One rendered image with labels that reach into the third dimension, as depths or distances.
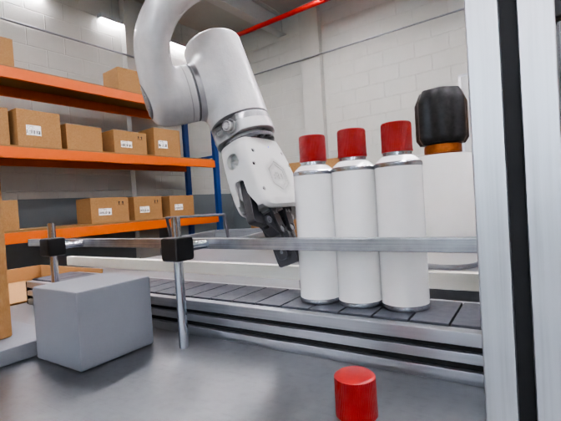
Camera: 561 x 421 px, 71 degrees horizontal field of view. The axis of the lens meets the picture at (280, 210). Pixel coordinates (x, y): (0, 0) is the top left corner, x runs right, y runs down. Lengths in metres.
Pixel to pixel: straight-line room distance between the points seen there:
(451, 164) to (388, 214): 0.27
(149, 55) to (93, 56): 4.96
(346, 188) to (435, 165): 0.27
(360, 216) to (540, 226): 0.22
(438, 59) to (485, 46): 4.87
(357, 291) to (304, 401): 0.14
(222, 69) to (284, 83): 5.52
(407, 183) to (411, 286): 0.11
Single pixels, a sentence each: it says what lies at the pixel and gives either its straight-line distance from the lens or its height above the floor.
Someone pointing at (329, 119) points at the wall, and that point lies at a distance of 5.55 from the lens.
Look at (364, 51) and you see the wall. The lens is 5.52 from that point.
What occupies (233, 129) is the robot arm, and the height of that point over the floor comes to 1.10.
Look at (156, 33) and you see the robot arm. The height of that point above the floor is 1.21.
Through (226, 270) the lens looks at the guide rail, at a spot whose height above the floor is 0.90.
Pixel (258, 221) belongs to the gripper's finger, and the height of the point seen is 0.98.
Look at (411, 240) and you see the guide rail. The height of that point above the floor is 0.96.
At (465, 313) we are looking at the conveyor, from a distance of 0.46.
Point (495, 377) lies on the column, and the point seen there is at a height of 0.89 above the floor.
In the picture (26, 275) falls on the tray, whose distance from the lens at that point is 1.31.
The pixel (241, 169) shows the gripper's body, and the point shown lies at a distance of 0.49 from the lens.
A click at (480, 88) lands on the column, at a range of 0.28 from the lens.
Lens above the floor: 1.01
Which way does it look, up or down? 1 degrees down
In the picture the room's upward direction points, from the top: 4 degrees counter-clockwise
